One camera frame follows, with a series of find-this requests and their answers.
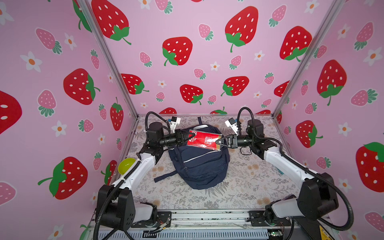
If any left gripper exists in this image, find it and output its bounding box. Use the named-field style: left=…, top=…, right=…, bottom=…
left=158, top=132, right=194, bottom=150

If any red card pack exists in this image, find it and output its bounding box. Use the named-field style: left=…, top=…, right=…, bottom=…
left=187, top=130, right=223, bottom=151

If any navy blue student backpack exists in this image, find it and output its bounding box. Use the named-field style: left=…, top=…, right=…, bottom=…
left=153, top=116, right=231, bottom=190

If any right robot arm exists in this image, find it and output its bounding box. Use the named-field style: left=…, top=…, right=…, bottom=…
left=216, top=114, right=355, bottom=231

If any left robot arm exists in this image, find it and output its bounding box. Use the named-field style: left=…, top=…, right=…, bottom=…
left=93, top=112, right=195, bottom=240

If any green bowl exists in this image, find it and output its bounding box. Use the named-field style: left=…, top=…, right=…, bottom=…
left=118, top=158, right=137, bottom=175

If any black control box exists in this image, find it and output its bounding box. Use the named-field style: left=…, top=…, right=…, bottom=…
left=302, top=222, right=335, bottom=240

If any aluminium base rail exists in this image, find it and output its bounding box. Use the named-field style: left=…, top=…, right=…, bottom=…
left=99, top=209, right=342, bottom=240

